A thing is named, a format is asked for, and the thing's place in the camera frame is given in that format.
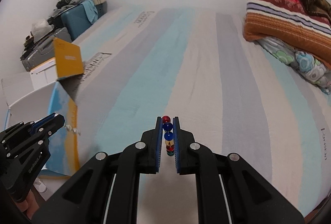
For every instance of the grey suitcase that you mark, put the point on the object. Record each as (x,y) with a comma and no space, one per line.
(37,52)

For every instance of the person's left hand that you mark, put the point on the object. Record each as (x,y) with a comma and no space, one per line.
(29,206)

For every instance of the blue yellow cardboard box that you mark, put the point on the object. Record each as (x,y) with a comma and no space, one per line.
(33,95)

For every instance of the floral quilt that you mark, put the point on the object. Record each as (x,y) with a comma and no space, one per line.
(307,65)

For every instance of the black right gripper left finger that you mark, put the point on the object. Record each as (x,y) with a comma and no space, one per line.
(144,156)

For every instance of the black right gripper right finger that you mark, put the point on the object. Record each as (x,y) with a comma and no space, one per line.
(191,157)

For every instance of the teal suitcase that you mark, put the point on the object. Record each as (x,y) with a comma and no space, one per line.
(75,21)

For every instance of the light blue cloth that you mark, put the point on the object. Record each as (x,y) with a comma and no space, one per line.
(90,10)

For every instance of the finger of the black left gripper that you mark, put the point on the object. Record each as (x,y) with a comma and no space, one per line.
(52,127)
(40,123)

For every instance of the striped orange red pillow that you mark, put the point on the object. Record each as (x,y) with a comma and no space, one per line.
(286,20)

